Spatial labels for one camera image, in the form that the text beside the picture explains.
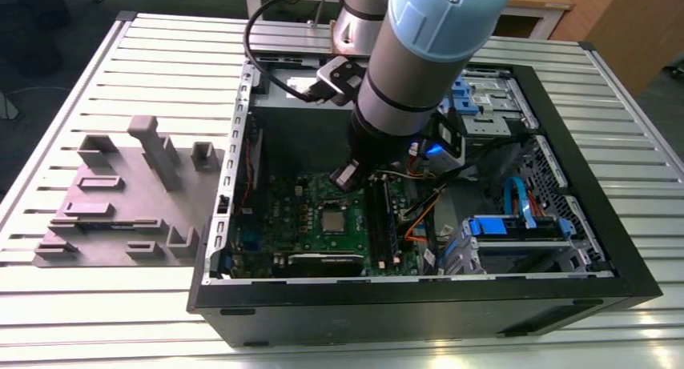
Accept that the blue plastic drive rail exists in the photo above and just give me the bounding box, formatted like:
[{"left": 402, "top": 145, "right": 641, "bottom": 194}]
[{"left": 436, "top": 240, "right": 462, "bottom": 276}]

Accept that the orange wire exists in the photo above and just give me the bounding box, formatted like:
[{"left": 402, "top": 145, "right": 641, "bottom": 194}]
[{"left": 403, "top": 203, "right": 430, "bottom": 244}]

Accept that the black RAM slot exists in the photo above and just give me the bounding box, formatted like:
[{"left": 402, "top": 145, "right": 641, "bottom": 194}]
[
  {"left": 378, "top": 174, "right": 401, "bottom": 267},
  {"left": 371, "top": 175, "right": 394, "bottom": 267},
  {"left": 366, "top": 180, "right": 387, "bottom": 268},
  {"left": 386, "top": 174, "right": 407, "bottom": 266}
]

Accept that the CPU socket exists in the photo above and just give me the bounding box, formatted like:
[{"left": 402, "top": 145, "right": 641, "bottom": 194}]
[{"left": 318, "top": 206, "right": 355, "bottom": 237}]

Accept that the silver drive cage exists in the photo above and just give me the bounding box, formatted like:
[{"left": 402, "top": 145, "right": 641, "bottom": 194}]
[{"left": 436, "top": 66, "right": 540, "bottom": 154}]

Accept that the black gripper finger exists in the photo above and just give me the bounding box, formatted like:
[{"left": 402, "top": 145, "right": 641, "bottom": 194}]
[{"left": 329, "top": 159, "right": 377, "bottom": 195}]

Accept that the green motherboard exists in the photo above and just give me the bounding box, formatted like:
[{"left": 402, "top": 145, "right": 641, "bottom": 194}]
[{"left": 227, "top": 170, "right": 425, "bottom": 279}]

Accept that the thin red wire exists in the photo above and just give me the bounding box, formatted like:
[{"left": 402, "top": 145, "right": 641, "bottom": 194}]
[{"left": 238, "top": 126, "right": 257, "bottom": 210}]

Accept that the black graphics card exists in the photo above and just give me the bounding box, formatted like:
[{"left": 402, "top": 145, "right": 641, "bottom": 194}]
[{"left": 270, "top": 251, "right": 369, "bottom": 279}]

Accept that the grey parts rack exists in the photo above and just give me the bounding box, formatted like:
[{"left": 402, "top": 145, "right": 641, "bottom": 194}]
[{"left": 32, "top": 114, "right": 226, "bottom": 268}]

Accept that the white power supply label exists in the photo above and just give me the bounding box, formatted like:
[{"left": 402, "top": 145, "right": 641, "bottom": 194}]
[{"left": 286, "top": 76, "right": 322, "bottom": 94}]

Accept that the blue flat data wire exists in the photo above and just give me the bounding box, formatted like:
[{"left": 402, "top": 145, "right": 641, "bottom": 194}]
[{"left": 502, "top": 176, "right": 538, "bottom": 230}]

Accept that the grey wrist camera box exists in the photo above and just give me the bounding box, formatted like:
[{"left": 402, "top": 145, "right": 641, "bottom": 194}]
[{"left": 313, "top": 55, "right": 367, "bottom": 106}]

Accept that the silver CPU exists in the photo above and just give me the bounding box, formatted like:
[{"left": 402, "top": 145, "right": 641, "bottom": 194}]
[{"left": 322, "top": 207, "right": 349, "bottom": 231}]

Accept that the wooden desk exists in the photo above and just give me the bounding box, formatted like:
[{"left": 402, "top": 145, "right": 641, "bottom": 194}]
[{"left": 501, "top": 0, "right": 576, "bottom": 40}]

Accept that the blue plastic disk carrier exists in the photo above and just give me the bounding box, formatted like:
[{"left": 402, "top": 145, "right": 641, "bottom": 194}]
[{"left": 446, "top": 78, "right": 481, "bottom": 117}]

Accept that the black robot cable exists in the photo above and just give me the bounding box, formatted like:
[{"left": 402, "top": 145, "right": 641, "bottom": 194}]
[{"left": 243, "top": 0, "right": 331, "bottom": 105}]

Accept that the blue motherboard connector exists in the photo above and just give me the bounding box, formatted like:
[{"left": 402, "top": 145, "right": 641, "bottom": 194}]
[{"left": 239, "top": 229, "right": 265, "bottom": 253}]

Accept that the black PC case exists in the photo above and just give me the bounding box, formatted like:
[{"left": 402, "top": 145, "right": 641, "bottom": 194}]
[{"left": 184, "top": 47, "right": 664, "bottom": 348}]

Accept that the power supply wire bundle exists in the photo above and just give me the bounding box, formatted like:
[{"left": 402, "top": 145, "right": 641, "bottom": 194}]
[{"left": 373, "top": 166, "right": 437, "bottom": 182}]

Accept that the wooden cabinet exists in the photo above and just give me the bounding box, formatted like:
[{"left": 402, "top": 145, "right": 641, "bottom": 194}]
[{"left": 549, "top": 0, "right": 684, "bottom": 98}]

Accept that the hard disk in blue carrier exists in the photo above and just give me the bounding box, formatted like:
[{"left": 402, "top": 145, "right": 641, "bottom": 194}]
[{"left": 468, "top": 218, "right": 572, "bottom": 243}]

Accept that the silver disk bay cage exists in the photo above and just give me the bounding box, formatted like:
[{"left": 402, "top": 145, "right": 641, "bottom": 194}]
[{"left": 457, "top": 215, "right": 613, "bottom": 276}]

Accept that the loose cable with metal plug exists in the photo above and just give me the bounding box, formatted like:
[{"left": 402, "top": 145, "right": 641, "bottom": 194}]
[{"left": 307, "top": 0, "right": 330, "bottom": 28}]

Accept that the black office chair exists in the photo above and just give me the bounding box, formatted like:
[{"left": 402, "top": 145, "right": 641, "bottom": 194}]
[{"left": 0, "top": 0, "right": 74, "bottom": 80}]

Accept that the black wire bundle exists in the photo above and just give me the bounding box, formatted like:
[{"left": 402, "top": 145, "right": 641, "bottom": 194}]
[{"left": 399, "top": 134, "right": 538, "bottom": 222}]

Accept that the grey power supply unit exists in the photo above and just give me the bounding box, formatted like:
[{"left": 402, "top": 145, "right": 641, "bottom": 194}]
[{"left": 250, "top": 68, "right": 357, "bottom": 174}]

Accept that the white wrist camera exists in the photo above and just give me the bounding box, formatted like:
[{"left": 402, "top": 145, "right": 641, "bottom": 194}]
[{"left": 426, "top": 116, "right": 468, "bottom": 172}]

